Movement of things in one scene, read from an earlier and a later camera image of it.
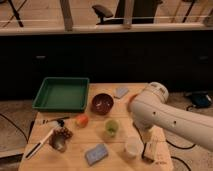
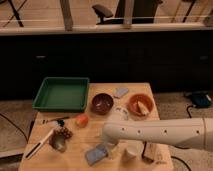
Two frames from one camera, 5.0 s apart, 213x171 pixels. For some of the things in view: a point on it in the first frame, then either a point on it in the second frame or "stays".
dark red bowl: (102, 103) stays
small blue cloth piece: (121, 91) stays
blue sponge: (96, 154) stays
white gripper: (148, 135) -> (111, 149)
